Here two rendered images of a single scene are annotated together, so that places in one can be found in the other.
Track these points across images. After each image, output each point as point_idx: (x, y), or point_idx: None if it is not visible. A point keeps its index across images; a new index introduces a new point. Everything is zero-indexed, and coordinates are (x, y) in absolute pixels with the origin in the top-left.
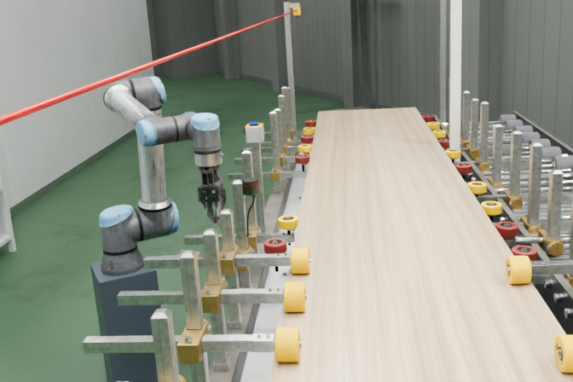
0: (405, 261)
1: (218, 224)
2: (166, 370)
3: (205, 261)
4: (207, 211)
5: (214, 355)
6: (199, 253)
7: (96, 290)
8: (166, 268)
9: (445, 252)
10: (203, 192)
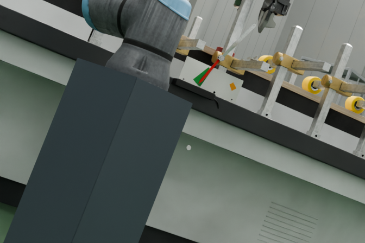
0: None
1: (247, 33)
2: None
3: (346, 64)
4: (272, 23)
5: (321, 128)
6: (250, 59)
7: (152, 120)
8: (318, 71)
9: None
10: (287, 8)
